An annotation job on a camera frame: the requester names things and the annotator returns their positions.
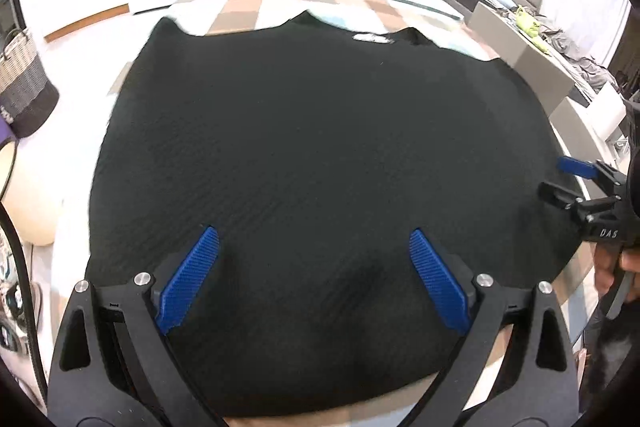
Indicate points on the cardboard box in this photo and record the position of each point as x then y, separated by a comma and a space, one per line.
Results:
520, 57

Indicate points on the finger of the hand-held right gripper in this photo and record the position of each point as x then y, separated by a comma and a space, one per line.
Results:
575, 166
560, 197

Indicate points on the cream round stool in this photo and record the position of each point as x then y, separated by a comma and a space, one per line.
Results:
35, 197

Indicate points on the woven laundry basket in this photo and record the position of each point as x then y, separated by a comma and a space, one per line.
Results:
27, 87

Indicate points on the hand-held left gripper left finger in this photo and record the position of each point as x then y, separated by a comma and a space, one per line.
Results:
192, 272

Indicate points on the green toy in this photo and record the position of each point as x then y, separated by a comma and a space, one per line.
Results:
527, 23

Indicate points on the brown blue checked tablecloth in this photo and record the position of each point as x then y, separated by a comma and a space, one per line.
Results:
240, 7

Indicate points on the person's dark fuzzy clothing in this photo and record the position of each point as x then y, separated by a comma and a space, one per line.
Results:
607, 357

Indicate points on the black t-shirt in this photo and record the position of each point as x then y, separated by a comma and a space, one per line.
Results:
325, 132

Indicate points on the purple bag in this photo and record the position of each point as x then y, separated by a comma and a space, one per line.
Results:
4, 132

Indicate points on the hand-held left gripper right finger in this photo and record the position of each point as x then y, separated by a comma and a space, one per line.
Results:
440, 282

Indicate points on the grey crumpled bedding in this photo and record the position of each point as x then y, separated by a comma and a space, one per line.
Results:
585, 67

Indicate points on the person's right hand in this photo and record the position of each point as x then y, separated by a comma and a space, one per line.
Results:
605, 267

